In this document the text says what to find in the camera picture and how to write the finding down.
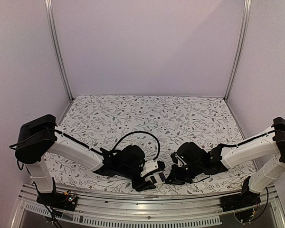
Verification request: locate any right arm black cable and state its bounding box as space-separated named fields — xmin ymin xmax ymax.
xmin=218 ymin=129 xmax=276 ymax=148

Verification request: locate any white remote control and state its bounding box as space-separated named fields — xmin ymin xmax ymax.
xmin=145 ymin=171 xmax=166 ymax=186

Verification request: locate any aluminium front rail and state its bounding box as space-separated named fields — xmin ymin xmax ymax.
xmin=10 ymin=180 xmax=285 ymax=228

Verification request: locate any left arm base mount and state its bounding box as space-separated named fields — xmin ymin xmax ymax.
xmin=37 ymin=190 xmax=78 ymax=211

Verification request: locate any floral patterned table mat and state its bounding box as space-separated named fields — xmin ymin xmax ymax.
xmin=45 ymin=95 xmax=256 ymax=192

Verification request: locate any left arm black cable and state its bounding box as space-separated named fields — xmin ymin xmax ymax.
xmin=111 ymin=131 xmax=160 ymax=162

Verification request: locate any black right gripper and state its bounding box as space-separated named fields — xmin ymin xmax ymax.
xmin=165 ymin=161 xmax=203 ymax=184

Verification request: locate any left aluminium frame post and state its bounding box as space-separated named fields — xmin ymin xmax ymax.
xmin=44 ymin=0 xmax=74 ymax=102

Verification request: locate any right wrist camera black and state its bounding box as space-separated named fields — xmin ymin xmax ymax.
xmin=170 ymin=152 xmax=186 ymax=167

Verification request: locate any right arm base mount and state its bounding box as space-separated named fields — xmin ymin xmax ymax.
xmin=219 ymin=176 xmax=261 ymax=223

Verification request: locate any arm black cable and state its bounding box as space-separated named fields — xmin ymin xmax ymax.
xmin=111 ymin=131 xmax=160 ymax=162
xmin=218 ymin=129 xmax=276 ymax=148

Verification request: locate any aluminium frame post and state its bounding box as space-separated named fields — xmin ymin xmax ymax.
xmin=44 ymin=0 xmax=74 ymax=102
xmin=224 ymin=0 xmax=252 ymax=103

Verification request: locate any purple AAA battery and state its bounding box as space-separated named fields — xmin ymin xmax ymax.
xmin=159 ymin=173 xmax=165 ymax=181

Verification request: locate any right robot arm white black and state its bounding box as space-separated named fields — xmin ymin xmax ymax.
xmin=165 ymin=117 xmax=285 ymax=207

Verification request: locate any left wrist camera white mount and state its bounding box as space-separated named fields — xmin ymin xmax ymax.
xmin=140 ymin=160 xmax=165 ymax=177

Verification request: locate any right aluminium frame post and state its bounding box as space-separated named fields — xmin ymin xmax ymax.
xmin=224 ymin=0 xmax=252 ymax=103

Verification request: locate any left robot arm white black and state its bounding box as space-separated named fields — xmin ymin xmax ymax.
xmin=9 ymin=114 xmax=159 ymax=206

